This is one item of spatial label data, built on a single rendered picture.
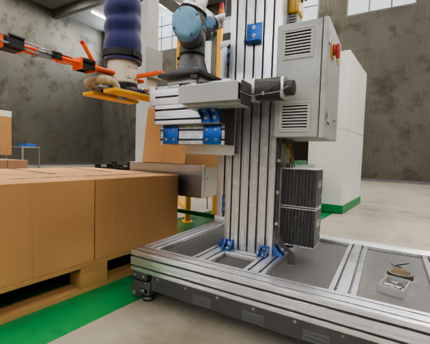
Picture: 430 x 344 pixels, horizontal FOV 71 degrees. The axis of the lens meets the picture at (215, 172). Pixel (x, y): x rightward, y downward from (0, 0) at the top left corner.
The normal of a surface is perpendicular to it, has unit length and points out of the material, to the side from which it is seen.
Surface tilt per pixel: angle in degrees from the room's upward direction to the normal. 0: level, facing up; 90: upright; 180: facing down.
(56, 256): 90
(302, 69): 90
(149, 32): 90
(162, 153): 83
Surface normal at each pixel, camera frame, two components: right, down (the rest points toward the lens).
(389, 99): -0.50, 0.04
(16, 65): 0.87, 0.06
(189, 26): -0.11, 0.18
